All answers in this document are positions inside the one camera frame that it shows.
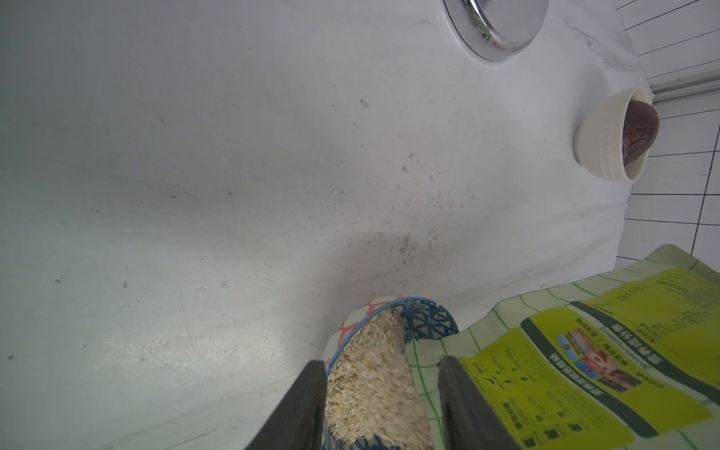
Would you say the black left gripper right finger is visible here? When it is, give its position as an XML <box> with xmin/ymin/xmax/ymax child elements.
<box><xmin>438</xmin><ymin>356</ymin><xmax>519</xmax><ymax>450</ymax></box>

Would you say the chrome cup holder stand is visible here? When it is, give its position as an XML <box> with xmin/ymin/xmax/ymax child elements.
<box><xmin>444</xmin><ymin>0</ymin><xmax>549</xmax><ymax>62</ymax></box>

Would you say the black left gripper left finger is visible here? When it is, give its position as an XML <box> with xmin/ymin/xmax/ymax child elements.
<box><xmin>246</xmin><ymin>360</ymin><xmax>327</xmax><ymax>450</ymax></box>

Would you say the blue patterned breakfast bowl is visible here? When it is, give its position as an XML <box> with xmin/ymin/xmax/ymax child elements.
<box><xmin>322</xmin><ymin>296</ymin><xmax>459</xmax><ymax>449</ymax></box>

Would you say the cream bowl with purple food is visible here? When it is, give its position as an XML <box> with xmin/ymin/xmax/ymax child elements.
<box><xmin>574</xmin><ymin>87</ymin><xmax>660</xmax><ymax>183</ymax></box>

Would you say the green oats bag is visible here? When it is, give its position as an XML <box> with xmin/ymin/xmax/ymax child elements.
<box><xmin>406</xmin><ymin>245</ymin><xmax>719</xmax><ymax>449</ymax></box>

